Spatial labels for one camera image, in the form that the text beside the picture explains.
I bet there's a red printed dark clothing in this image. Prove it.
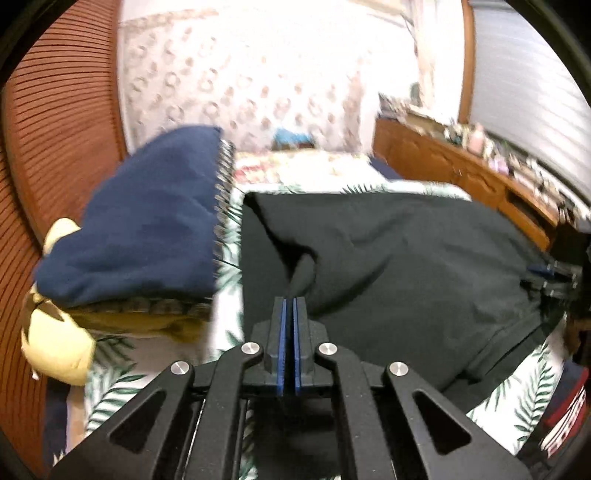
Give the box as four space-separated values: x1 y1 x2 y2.
538 381 588 459

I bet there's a blue crumpled cloth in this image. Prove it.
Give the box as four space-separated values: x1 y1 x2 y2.
274 129 311 147

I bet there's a wooden window frame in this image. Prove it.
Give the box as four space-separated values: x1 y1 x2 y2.
457 0 477 126

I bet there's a grey window blind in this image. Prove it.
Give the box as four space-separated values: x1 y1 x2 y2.
468 0 591 200

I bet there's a brown louvered wardrobe door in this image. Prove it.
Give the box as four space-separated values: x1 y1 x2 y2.
2 0 129 467

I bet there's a yellow plush toy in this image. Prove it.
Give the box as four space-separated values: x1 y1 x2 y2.
21 219 211 386

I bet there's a navy mattress cover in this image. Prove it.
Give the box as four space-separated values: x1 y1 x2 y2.
368 157 403 181

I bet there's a wooden cabinet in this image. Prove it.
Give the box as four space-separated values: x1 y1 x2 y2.
372 117 559 251

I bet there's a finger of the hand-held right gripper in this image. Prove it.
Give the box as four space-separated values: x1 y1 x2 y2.
525 262 575 297

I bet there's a circle patterned sheer curtain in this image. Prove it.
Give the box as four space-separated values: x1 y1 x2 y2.
117 16 385 154

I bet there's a beige side curtain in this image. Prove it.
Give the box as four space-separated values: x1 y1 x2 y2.
402 0 440 109

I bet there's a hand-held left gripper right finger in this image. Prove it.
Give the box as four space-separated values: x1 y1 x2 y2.
293 296 533 480

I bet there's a leaf print bedsheet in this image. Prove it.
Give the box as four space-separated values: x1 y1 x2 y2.
83 180 570 480

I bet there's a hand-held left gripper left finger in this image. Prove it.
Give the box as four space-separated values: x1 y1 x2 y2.
48 296 290 480

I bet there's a floral blanket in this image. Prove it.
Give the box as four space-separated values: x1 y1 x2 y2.
233 150 384 192

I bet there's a black printed t-shirt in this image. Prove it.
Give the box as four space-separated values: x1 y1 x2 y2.
242 191 555 398

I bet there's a navy blue folded quilt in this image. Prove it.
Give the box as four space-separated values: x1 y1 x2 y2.
34 124 238 311

